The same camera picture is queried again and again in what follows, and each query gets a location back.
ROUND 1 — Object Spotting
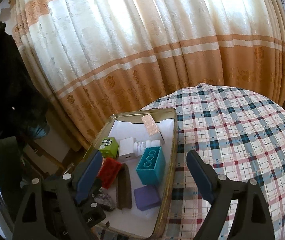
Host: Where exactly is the white plastic bottle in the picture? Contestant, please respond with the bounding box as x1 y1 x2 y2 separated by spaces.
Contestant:
134 140 163 157

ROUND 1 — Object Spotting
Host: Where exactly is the pink patterned block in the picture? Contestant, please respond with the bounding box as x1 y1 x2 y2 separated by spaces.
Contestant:
142 115 162 137

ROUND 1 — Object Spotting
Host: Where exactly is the plaid tablecloth round table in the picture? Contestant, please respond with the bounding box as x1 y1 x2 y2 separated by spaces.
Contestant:
139 82 285 240

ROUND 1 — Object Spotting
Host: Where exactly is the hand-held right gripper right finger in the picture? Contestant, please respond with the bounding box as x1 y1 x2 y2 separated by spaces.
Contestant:
186 150 275 240

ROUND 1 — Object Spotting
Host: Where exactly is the brown curved track piece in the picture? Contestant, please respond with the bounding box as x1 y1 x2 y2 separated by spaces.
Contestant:
117 163 133 210

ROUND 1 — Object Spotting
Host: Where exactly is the purple block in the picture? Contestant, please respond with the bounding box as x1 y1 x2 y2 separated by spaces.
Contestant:
134 185 161 212

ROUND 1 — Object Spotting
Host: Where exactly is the grey purple stone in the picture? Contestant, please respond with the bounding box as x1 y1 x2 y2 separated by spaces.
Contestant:
94 191 116 212

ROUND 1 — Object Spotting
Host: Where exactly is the white power adapter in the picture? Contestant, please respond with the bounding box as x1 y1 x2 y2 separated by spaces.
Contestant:
118 137 137 162

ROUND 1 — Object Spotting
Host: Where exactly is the wooden furniture frame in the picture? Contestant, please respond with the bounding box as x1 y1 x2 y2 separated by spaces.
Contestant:
24 110 93 178

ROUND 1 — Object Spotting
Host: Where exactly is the red building block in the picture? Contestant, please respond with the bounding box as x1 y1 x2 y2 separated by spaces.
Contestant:
97 157 122 190

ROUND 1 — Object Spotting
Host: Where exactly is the teal building block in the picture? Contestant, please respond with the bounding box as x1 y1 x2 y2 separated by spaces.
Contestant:
136 146 166 187

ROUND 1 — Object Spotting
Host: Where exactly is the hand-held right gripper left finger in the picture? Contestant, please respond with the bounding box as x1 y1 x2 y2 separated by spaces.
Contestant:
12 151 103 240

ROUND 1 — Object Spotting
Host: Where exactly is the green building block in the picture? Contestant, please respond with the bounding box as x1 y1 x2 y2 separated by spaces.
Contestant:
98 137 120 158

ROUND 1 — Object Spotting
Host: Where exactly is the beige orange patterned curtain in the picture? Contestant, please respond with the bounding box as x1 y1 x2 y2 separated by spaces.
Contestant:
7 0 285 150

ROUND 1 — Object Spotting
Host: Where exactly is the white paper liner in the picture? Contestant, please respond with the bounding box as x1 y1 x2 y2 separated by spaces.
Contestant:
96 119 174 227

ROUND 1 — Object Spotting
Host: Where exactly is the dark cloth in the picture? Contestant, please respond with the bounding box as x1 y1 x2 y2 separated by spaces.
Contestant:
0 21 50 165

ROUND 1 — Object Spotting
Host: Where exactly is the gold tin box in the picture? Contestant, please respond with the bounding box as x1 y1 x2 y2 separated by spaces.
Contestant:
84 107 178 239

